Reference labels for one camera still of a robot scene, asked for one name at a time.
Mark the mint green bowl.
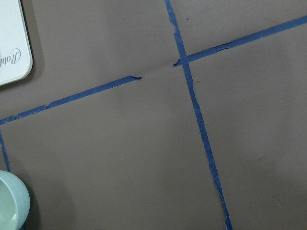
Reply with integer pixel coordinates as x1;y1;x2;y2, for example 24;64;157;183
0;171;30;230

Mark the cream rabbit tray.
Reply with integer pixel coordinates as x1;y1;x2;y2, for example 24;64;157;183
0;0;33;85

